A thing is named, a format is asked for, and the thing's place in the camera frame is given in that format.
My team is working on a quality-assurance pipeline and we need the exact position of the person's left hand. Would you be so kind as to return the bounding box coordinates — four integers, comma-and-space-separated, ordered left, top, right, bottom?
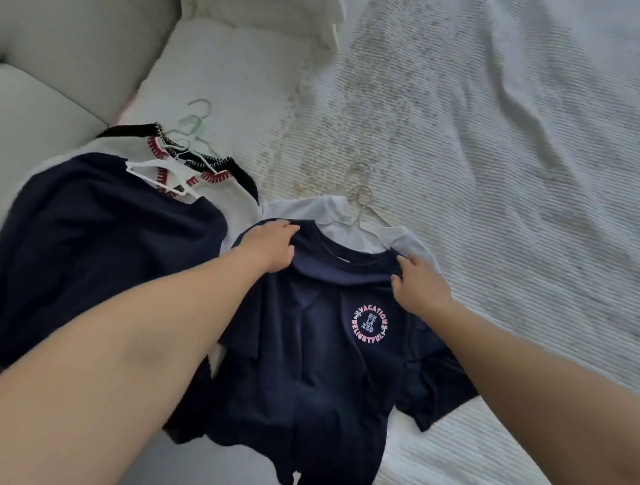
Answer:
239, 219, 302, 274

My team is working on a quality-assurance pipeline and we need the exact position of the person's right hand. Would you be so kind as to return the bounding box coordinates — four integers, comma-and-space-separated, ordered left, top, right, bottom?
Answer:
390, 254, 457, 324

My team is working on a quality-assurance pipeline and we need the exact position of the white zip polo shirt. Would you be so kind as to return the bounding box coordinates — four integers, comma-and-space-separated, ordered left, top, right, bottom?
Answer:
259, 195, 443, 276

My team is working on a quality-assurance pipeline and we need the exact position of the black cardigan white trim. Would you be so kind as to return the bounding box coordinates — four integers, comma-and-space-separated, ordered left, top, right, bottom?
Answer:
96, 122, 260, 205

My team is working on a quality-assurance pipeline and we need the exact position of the navy Vacation logo t-shirt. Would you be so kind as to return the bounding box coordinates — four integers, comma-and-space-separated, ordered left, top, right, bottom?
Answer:
205, 219, 481, 485

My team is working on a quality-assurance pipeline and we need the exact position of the light blue hanger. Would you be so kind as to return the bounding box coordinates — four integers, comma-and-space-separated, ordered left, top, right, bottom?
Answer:
163, 115, 225, 162

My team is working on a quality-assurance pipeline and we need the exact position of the white plastic hanger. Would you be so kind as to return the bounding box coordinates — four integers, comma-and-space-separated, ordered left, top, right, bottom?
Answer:
124, 159, 202, 199

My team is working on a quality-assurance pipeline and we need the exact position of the plain navy top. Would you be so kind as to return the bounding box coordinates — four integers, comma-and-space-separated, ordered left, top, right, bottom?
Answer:
0, 151, 229, 446

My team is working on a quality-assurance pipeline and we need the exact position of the grey sweater red stitching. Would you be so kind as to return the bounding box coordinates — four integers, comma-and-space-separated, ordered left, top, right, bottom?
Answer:
9, 135, 265, 253

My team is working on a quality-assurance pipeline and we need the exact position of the person's left forearm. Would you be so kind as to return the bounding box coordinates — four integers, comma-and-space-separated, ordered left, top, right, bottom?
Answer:
0, 248, 273, 485

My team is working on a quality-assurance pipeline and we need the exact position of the person's right forearm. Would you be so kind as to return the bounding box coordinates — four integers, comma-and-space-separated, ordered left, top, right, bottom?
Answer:
433, 302, 640, 485

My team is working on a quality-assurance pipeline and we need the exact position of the bed with white bedspread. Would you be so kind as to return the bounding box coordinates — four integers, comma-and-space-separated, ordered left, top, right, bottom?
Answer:
117, 0, 640, 485

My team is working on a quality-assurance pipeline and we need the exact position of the stack of white bedding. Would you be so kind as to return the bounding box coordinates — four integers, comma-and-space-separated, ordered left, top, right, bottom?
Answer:
179, 0, 347, 51

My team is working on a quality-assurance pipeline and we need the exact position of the grey tufted headboard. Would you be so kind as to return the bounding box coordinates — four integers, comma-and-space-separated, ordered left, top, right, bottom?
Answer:
0, 0, 182, 223

